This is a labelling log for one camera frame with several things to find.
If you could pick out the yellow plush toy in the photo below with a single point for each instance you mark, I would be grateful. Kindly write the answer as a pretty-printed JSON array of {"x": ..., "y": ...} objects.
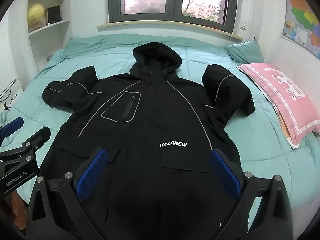
[{"x": 36, "y": 15}]

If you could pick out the colourful wall map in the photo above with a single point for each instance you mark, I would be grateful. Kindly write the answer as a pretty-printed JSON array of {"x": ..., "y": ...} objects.
[{"x": 303, "y": 15}]

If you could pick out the wooden window sill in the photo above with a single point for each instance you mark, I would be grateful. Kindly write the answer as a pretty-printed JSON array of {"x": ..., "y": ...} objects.
[{"x": 170, "y": 28}]

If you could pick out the teal quilt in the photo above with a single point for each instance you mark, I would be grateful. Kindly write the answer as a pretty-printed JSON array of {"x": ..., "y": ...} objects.
[{"x": 262, "y": 155}]

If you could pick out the black hooded jacket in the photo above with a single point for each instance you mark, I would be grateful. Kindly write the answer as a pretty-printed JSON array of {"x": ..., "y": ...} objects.
[{"x": 150, "y": 120}]

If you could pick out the pink printed pillow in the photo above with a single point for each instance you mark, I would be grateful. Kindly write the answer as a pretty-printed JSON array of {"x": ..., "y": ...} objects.
[{"x": 282, "y": 97}]

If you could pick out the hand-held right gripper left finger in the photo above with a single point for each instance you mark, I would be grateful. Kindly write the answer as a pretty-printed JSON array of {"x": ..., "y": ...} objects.
[{"x": 91, "y": 175}]

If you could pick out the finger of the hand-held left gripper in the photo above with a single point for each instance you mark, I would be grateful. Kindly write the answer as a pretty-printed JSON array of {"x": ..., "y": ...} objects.
[
  {"x": 13, "y": 125},
  {"x": 37, "y": 136}
]

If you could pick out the teal pillow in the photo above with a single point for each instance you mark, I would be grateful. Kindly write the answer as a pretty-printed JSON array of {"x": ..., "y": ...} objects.
[{"x": 243, "y": 51}]

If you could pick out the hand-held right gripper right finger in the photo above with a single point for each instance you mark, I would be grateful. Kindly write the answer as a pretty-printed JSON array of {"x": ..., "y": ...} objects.
[{"x": 225, "y": 177}]

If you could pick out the white bookshelf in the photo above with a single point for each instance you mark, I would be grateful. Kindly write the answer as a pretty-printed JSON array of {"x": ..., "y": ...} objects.
[{"x": 50, "y": 17}]

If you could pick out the white printed cardboard box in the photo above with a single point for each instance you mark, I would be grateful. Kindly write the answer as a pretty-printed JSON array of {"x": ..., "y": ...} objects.
[{"x": 10, "y": 90}]

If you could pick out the white wall socket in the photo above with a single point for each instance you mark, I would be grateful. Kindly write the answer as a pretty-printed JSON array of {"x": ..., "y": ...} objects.
[{"x": 243, "y": 25}]

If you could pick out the person's left hand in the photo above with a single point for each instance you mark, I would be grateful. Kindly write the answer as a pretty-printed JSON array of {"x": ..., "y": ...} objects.
[{"x": 17, "y": 205}]

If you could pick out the dark framed window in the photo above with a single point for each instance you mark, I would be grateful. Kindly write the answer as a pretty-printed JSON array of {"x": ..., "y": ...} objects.
[{"x": 172, "y": 0}]

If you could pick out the black box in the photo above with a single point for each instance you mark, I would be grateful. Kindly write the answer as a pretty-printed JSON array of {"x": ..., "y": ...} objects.
[{"x": 54, "y": 13}]

